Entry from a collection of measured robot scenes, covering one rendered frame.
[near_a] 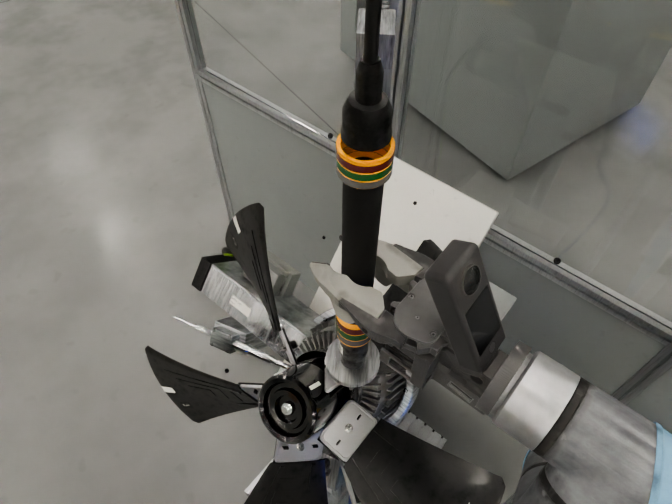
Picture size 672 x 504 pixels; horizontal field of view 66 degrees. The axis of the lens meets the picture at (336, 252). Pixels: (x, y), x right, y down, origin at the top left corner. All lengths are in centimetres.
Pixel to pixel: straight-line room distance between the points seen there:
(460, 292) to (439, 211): 62
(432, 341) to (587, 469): 15
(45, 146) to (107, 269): 110
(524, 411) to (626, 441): 7
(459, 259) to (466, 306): 4
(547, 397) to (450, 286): 13
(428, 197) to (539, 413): 64
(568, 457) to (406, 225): 67
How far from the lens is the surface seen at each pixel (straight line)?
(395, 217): 105
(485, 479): 93
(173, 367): 108
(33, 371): 261
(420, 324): 46
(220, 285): 116
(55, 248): 298
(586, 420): 46
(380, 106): 35
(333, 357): 67
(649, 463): 47
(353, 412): 94
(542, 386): 46
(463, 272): 40
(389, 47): 101
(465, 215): 100
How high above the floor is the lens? 207
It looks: 53 degrees down
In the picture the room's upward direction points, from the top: straight up
